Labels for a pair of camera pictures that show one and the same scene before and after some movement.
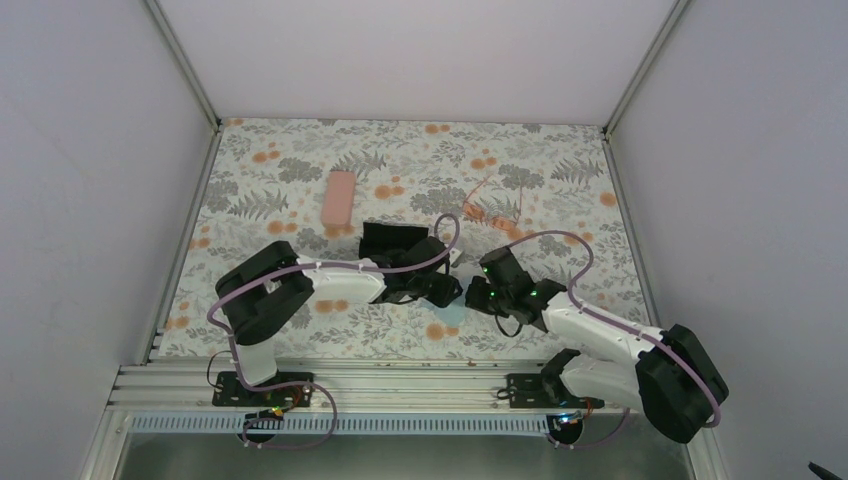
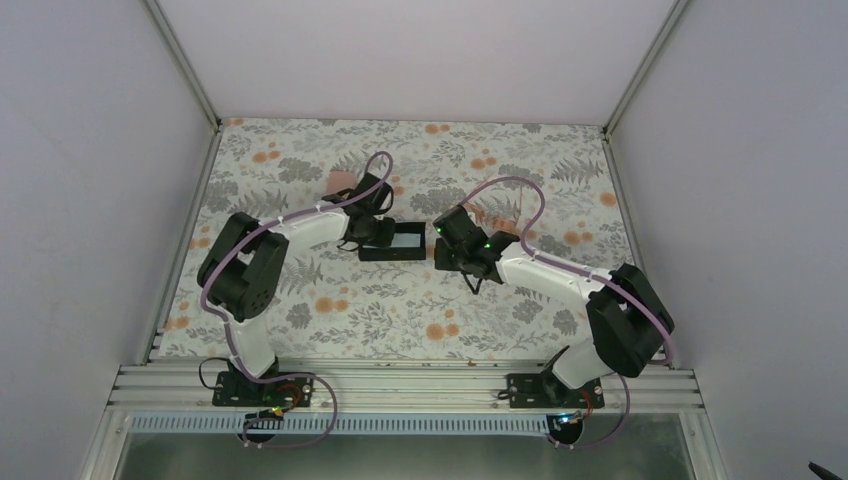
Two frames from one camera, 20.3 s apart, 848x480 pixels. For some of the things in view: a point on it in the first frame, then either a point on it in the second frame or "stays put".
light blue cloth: [452, 315] → [406, 240]
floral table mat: [549, 190] stays put
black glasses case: [382, 236] stays put
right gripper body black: [490, 303] → [448, 261]
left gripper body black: [418, 284] → [373, 236]
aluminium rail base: [201, 419] stays put
